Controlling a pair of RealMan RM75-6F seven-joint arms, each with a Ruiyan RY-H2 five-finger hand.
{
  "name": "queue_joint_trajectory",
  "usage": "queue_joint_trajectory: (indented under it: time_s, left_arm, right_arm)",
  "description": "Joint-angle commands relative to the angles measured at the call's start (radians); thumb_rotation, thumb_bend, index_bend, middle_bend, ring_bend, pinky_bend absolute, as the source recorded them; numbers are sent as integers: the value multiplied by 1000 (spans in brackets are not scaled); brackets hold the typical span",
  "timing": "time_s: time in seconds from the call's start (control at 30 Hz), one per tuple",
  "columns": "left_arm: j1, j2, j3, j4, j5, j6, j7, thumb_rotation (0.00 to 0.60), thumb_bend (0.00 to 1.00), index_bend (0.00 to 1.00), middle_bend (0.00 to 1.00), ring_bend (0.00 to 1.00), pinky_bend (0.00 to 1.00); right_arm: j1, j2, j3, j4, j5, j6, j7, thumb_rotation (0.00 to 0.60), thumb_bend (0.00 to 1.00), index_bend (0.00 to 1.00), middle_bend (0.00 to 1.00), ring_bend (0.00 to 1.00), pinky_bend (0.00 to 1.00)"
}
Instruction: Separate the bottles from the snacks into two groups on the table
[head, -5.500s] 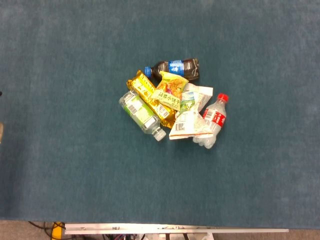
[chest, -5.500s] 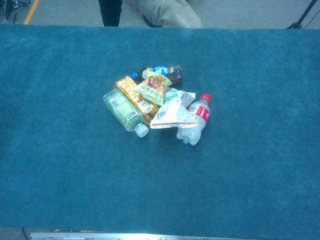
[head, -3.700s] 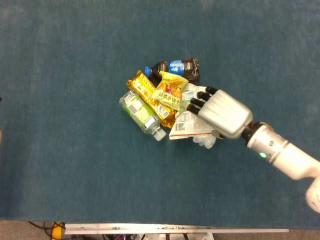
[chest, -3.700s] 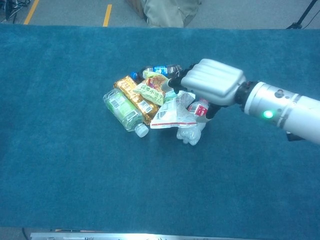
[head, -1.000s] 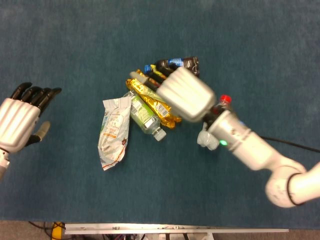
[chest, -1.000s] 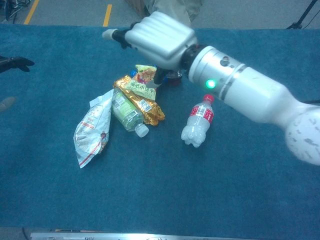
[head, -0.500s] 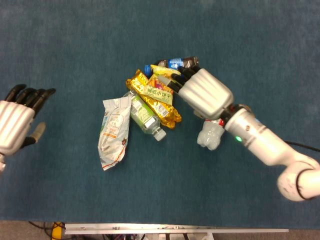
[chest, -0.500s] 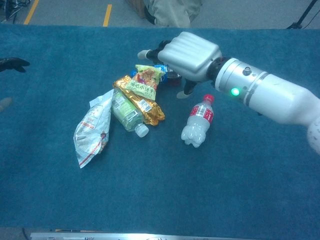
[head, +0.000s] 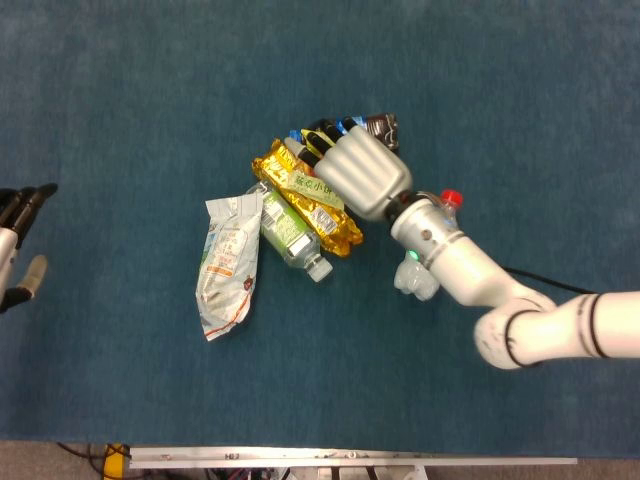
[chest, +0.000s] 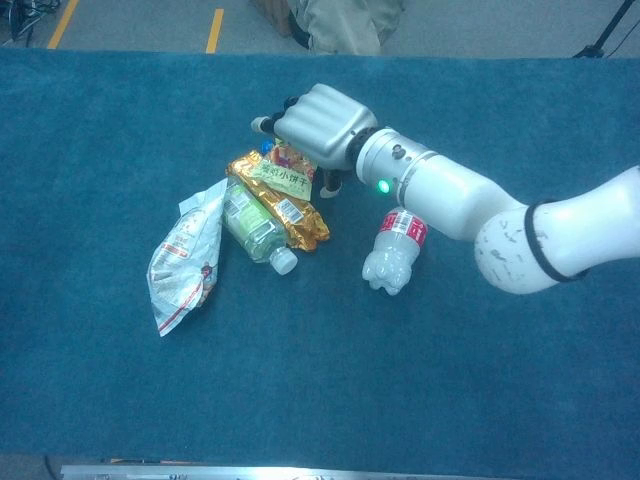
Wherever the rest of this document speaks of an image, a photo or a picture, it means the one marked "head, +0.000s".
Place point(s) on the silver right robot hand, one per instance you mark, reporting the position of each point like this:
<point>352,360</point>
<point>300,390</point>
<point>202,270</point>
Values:
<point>365,175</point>

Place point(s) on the cola bottle blue cap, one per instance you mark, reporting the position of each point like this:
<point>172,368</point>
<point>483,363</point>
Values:
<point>382,127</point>

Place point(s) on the yellow green snack bag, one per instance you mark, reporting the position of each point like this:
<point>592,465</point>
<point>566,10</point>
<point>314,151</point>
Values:
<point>310,184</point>

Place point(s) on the gold foil biscuit package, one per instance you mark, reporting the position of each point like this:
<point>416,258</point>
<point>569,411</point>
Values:
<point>312,212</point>

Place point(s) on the clear bottle green label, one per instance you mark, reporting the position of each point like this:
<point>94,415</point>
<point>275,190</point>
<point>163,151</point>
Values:
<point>290,235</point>

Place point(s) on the clear bottle red label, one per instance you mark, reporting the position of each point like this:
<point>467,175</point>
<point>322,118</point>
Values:
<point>416,281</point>

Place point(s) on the white snack bag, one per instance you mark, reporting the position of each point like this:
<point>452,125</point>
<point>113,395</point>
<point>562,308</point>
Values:
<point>227,260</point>

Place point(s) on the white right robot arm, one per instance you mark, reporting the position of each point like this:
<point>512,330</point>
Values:
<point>475,270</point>

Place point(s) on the blue felt table cloth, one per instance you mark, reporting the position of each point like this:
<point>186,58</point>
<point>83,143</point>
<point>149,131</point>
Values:
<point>150,100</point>

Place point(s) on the yellow plastic part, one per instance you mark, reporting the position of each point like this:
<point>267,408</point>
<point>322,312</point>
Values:
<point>116,462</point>

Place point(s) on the aluminium rail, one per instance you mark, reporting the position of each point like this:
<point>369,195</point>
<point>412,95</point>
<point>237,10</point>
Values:
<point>350,457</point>

